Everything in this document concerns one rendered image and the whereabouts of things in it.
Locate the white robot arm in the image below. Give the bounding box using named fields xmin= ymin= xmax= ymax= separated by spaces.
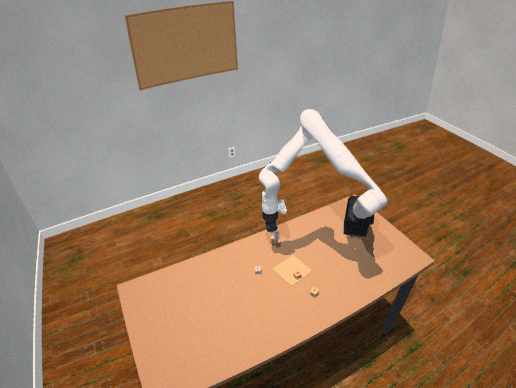
xmin=259 ymin=109 xmax=387 ymax=219

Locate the tan flat mat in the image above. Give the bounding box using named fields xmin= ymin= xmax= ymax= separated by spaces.
xmin=273 ymin=255 xmax=312 ymax=286

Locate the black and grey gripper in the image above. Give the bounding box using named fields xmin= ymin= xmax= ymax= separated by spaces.
xmin=262 ymin=199 xmax=287 ymax=240

